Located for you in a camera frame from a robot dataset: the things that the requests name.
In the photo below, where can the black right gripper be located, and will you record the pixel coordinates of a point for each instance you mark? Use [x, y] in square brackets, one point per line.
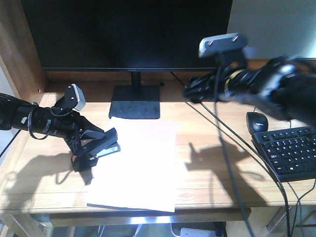
[205, 88]

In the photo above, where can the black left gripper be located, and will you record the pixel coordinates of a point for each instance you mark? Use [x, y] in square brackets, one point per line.
[68, 124]

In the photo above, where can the black orange stapler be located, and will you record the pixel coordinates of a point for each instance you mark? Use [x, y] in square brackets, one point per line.
[101, 147]

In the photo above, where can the white paper sheet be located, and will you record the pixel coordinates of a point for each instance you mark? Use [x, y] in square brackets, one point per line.
[141, 174]

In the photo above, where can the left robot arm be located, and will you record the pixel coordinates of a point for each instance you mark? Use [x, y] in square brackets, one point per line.
[23, 115]

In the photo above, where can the wooden desk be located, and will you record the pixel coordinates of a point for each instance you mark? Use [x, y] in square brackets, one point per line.
[37, 175]

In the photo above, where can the black computer mouse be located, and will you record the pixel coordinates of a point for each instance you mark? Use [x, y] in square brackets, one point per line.
[256, 122]

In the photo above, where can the black computer monitor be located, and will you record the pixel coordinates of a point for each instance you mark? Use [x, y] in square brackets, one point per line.
[126, 36]

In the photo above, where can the black keyboard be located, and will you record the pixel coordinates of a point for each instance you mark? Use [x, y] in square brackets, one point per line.
[291, 152]

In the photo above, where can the white power strip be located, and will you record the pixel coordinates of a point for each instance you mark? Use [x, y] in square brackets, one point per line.
[186, 230]

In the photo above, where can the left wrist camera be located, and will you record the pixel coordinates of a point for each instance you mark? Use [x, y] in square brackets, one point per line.
[73, 98]

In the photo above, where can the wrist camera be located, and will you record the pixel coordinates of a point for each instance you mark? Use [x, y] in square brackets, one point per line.
[73, 98]
[225, 49]

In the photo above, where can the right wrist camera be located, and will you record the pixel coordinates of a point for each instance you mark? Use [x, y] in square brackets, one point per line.
[225, 49]

